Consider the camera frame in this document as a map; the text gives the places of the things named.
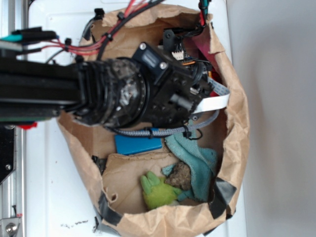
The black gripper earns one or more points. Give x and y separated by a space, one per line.
175 85

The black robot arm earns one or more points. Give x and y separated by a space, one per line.
110 93

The crumpled red cloth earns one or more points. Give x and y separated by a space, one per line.
214 84

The blue wooden block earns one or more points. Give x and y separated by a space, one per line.
128 143

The teal microfiber cloth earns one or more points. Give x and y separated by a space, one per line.
201 161

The brown rock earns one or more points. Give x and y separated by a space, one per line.
180 177

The brown paper bag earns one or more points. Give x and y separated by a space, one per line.
112 180

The green plush toy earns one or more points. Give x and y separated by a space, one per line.
156 192

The black metal bracket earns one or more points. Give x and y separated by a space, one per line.
7 152

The aluminium frame rail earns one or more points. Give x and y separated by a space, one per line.
13 16

